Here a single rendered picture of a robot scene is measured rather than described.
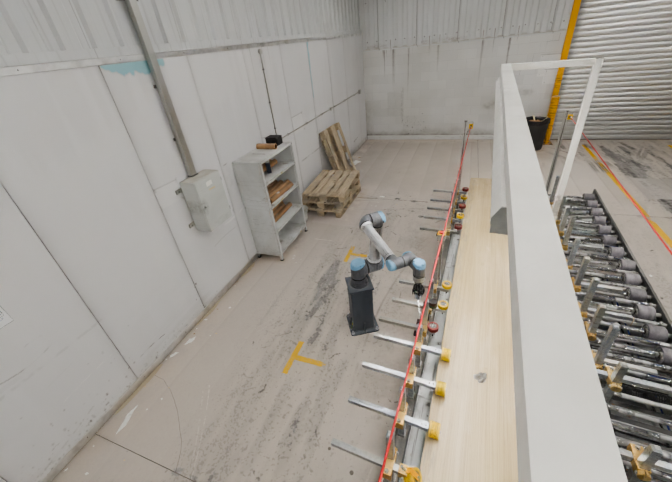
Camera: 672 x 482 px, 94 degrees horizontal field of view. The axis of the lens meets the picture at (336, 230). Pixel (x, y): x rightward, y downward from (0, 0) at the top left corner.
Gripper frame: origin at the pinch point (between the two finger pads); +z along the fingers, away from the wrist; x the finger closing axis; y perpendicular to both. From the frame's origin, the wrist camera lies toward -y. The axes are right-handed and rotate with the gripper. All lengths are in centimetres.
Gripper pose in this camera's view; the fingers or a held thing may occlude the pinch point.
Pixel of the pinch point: (418, 297)
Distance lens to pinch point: 262.4
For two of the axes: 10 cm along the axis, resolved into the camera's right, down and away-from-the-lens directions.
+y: -4.0, 5.0, -7.7
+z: 1.0, 8.6, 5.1
